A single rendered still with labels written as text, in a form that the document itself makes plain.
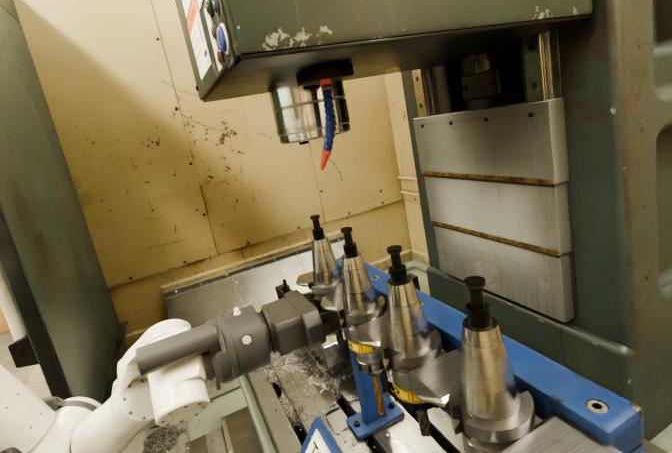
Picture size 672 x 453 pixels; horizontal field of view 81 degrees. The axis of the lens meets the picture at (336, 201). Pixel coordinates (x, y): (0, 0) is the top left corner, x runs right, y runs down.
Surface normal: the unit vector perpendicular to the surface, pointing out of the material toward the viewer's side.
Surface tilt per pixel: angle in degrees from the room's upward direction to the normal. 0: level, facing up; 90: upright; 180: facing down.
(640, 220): 90
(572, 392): 0
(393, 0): 90
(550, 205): 90
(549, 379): 0
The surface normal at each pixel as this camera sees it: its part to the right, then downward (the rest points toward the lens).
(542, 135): -0.90, 0.25
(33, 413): 0.90, -0.39
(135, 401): 0.69, -0.66
